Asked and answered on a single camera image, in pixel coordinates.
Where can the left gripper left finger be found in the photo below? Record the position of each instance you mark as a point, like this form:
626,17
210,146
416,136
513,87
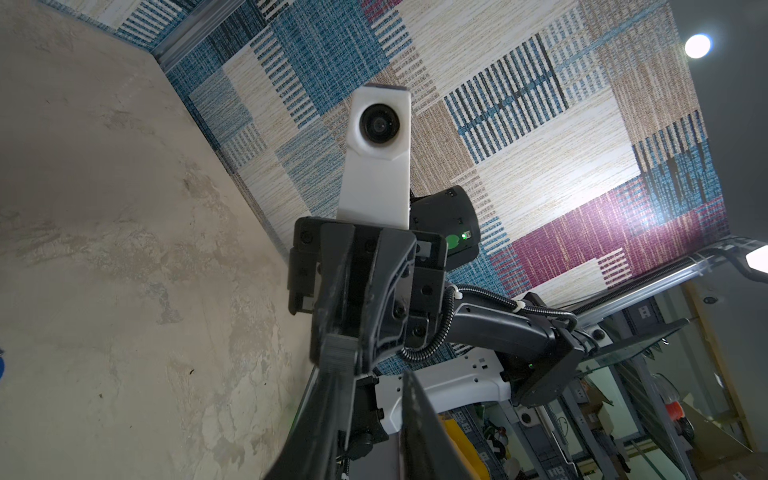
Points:
311,449

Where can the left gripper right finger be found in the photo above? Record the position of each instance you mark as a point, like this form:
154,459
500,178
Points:
426,449

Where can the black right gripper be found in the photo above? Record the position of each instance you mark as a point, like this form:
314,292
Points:
388,282

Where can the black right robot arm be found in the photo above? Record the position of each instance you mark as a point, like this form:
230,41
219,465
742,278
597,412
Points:
534,349

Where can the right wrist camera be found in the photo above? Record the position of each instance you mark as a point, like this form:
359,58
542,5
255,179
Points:
375,186

